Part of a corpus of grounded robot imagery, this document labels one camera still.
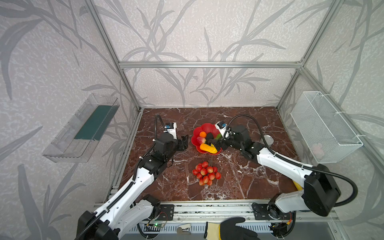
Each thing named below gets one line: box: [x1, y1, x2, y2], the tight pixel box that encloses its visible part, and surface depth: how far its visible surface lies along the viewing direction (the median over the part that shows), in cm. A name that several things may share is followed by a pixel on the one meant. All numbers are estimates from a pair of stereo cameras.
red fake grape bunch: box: [192, 161, 222, 186], surface depth 84 cm
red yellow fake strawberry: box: [196, 136, 206, 145], surface depth 98 cm
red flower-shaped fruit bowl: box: [191, 123, 222, 156], surface depth 99 cm
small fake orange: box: [199, 131, 207, 138], surface depth 103 cm
